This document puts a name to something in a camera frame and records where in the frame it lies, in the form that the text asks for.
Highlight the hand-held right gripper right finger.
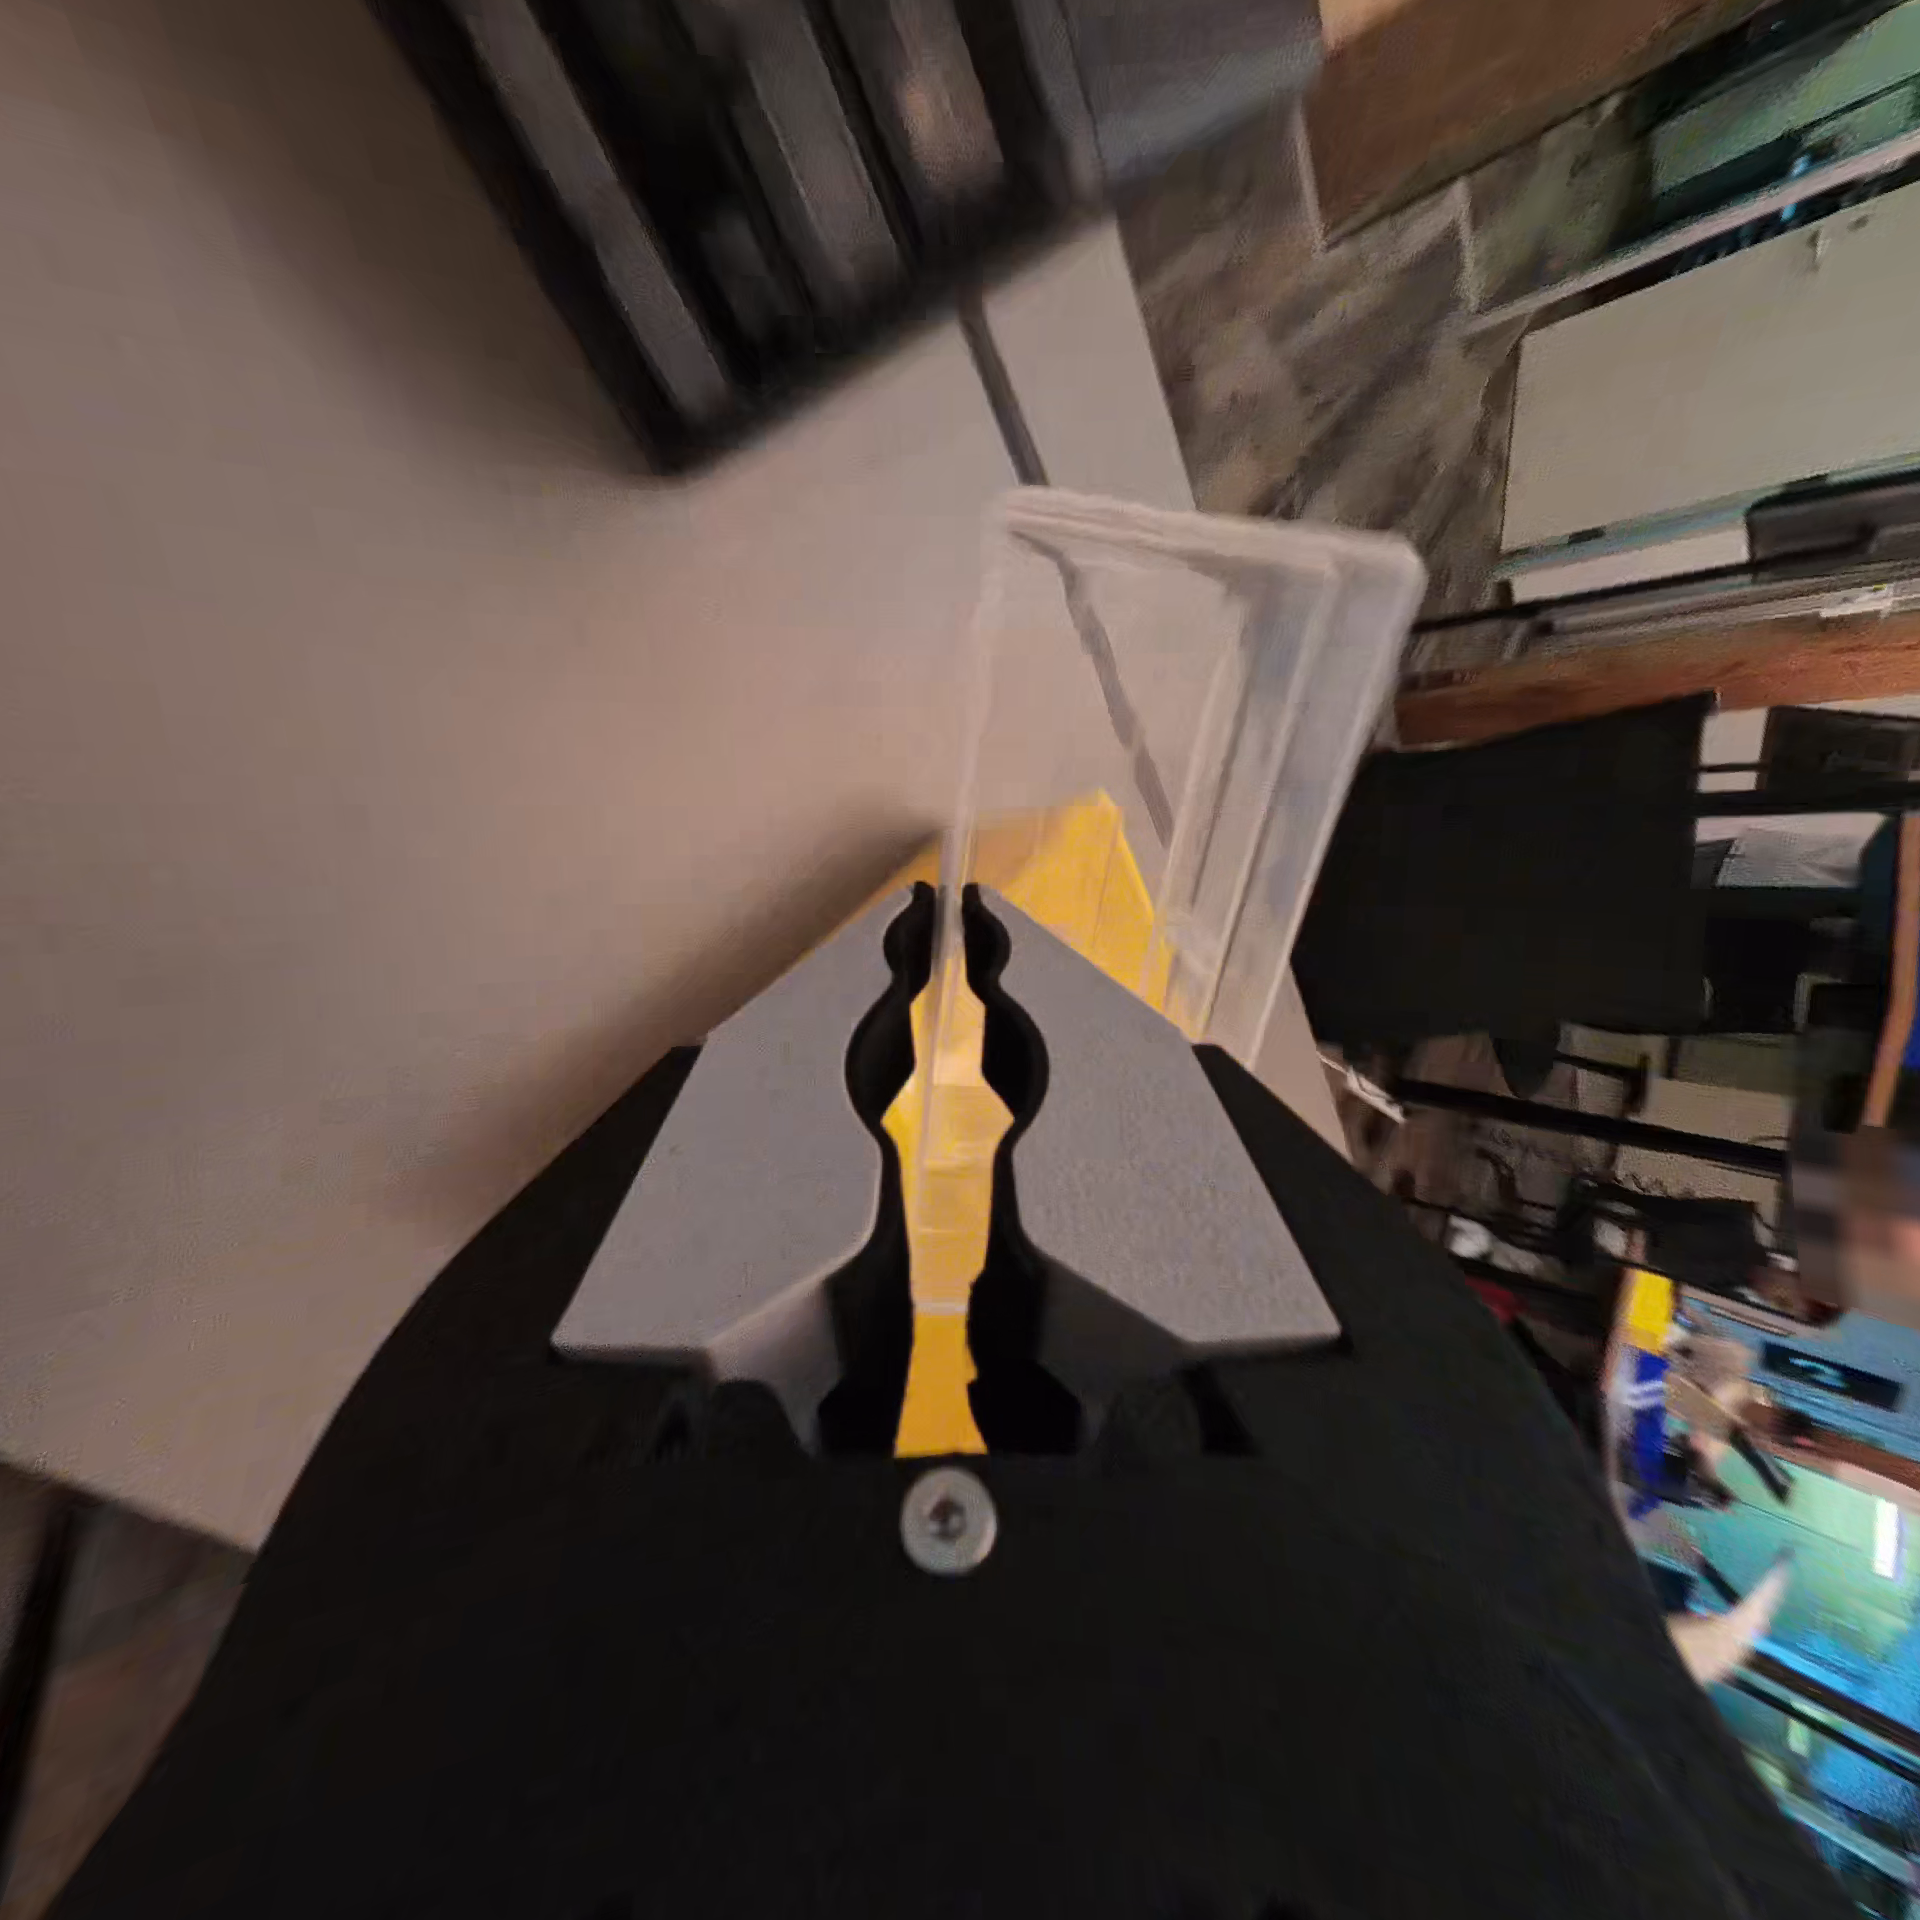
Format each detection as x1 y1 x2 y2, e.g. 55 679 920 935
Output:
964 885 1341 1403

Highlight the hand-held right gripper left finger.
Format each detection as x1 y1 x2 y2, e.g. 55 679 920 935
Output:
552 885 937 1383

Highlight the yellow plastic bin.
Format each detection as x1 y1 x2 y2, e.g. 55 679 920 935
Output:
877 787 1221 1461

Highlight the clear plastic drawer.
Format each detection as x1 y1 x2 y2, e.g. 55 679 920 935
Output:
915 487 1428 1175

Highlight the black drawer cabinet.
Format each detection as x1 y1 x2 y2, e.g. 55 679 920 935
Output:
369 0 1328 480

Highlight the black office chair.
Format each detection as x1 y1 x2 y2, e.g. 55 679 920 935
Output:
1296 694 1714 1056

